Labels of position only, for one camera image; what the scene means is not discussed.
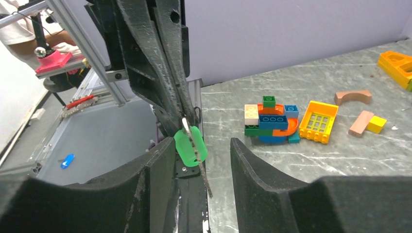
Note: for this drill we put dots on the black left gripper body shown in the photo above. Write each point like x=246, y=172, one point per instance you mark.
x=105, y=13

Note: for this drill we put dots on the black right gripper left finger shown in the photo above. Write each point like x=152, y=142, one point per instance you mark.
x=132, y=198

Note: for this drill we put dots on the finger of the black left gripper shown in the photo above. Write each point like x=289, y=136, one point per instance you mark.
x=146, y=63
x=168, y=20

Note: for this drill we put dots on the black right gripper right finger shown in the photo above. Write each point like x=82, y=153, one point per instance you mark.
x=271, y=201

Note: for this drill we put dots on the silver key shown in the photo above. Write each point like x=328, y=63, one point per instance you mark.
x=186, y=127

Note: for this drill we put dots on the green key tag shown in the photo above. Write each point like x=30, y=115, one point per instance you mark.
x=185, y=149

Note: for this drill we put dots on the red key tag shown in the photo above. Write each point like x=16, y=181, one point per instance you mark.
x=79, y=101

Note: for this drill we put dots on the colourful brick boat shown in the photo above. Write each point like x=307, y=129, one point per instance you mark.
x=271, y=122

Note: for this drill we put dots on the blue key tag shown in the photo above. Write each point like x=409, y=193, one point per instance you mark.
x=67, y=161

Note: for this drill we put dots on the person in white shirt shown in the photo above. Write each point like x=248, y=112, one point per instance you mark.
x=19, y=37

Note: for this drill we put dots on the yellow window brick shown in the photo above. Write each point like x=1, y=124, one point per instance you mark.
x=317, y=122

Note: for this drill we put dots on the straight tan wooden block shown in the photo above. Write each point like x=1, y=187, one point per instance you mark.
x=360, y=124

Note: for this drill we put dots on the yellow cube block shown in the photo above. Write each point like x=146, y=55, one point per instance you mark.
x=376, y=124

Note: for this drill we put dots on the curved tan wooden block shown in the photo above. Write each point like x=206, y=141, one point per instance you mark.
x=363, y=96

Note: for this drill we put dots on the orange triangular brick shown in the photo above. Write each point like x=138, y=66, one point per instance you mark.
x=398, y=66

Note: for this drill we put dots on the aluminium frame post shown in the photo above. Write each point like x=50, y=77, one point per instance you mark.
x=79, y=21

